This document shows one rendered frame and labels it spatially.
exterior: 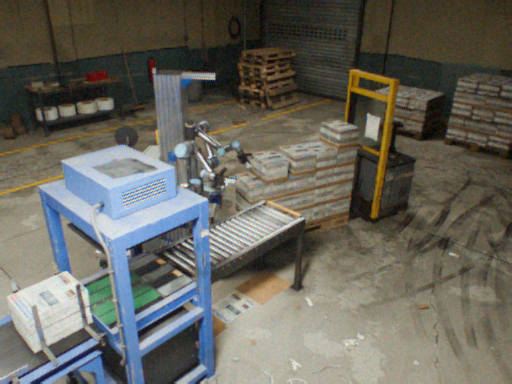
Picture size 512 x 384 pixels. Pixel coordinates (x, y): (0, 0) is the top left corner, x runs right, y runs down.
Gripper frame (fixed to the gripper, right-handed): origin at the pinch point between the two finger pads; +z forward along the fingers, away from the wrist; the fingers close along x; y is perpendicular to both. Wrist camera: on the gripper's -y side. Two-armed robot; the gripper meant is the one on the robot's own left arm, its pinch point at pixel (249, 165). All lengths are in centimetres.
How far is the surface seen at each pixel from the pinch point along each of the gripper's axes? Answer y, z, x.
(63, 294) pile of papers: 180, -108, 147
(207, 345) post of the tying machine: 137, -5, 162
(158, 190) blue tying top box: 96, -127, 148
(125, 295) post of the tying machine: 148, -102, 178
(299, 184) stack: -36, 49, 19
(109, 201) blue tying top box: 122, -145, 157
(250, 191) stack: 18.2, 14.4, 18.6
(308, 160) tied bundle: -58, 30, 19
